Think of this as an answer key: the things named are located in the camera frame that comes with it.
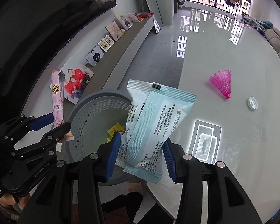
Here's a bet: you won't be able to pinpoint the black wall television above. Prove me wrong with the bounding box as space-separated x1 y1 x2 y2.
0 0 116 124

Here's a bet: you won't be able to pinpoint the photo of man in black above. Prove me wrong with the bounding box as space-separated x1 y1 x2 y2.
85 45 104 67

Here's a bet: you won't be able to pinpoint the pink plush toy on shelf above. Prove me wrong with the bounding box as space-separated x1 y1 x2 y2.
128 13 138 22

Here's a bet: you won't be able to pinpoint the patterned blanket on sofa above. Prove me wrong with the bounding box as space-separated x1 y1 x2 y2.
241 12 273 36

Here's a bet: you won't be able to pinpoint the large family photo red shirts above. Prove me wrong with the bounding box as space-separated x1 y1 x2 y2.
59 57 94 105

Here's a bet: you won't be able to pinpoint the left pink slipper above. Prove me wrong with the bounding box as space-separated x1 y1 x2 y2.
126 182 144 195

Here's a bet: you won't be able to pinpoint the light blue wet wipes pack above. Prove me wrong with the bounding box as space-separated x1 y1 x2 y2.
116 79 197 183

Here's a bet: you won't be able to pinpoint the pink plastic shuttlecock skirt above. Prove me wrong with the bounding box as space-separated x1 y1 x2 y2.
209 70 231 99

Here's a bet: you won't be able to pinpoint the pink snack wrapper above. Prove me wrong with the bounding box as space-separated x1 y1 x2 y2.
50 69 65 128

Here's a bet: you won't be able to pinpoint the photo frame woman portrait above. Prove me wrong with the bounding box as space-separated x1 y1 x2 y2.
115 13 133 30

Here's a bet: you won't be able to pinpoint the person's left hand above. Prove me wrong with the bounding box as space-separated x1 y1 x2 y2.
0 193 31 210

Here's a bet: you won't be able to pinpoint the yellow cardboard box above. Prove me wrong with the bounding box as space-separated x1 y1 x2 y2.
107 123 125 142

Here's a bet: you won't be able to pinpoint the grey tv console shelf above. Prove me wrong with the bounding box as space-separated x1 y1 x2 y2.
60 15 154 131

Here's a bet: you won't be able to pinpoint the grey perforated trash basket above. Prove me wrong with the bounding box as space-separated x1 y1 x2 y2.
67 89 150 187

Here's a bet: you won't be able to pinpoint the red package on shelf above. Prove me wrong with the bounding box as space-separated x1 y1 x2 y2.
135 12 154 18

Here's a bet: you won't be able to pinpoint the yellow collage photo frame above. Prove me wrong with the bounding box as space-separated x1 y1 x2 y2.
97 35 115 52

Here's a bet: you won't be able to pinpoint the white round plastic lid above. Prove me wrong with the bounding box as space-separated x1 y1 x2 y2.
247 96 259 111

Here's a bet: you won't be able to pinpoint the tall leaning mirror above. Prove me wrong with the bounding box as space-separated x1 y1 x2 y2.
145 0 163 34

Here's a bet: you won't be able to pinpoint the beige baby photo frame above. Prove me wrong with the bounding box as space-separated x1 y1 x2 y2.
106 21 124 41

